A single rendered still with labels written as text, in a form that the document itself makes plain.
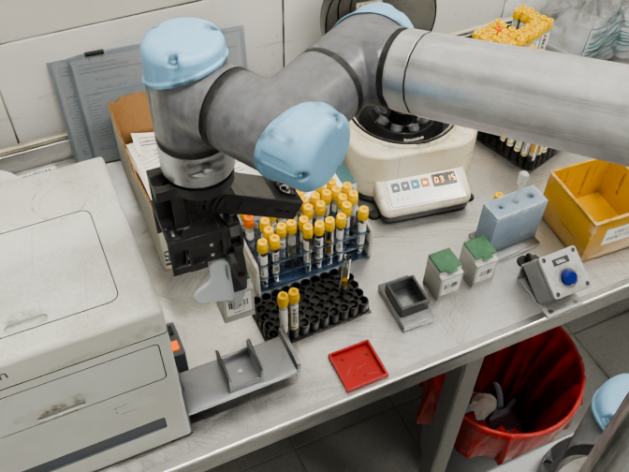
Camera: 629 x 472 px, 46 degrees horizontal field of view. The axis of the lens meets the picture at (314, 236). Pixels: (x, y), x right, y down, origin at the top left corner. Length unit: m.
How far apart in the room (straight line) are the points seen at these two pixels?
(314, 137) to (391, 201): 0.71
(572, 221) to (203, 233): 0.72
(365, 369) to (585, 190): 0.55
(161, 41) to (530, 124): 0.31
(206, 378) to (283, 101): 0.56
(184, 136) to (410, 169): 0.68
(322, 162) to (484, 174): 0.84
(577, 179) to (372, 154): 0.37
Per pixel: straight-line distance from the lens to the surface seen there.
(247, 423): 1.09
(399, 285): 1.19
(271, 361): 1.09
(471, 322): 1.20
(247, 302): 0.92
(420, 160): 1.30
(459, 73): 0.64
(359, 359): 1.14
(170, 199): 0.76
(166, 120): 0.68
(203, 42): 0.66
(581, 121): 0.60
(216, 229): 0.78
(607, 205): 1.44
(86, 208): 0.95
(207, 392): 1.07
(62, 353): 0.85
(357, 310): 1.17
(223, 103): 0.63
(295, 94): 0.63
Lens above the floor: 1.84
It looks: 49 degrees down
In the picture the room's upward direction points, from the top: 1 degrees clockwise
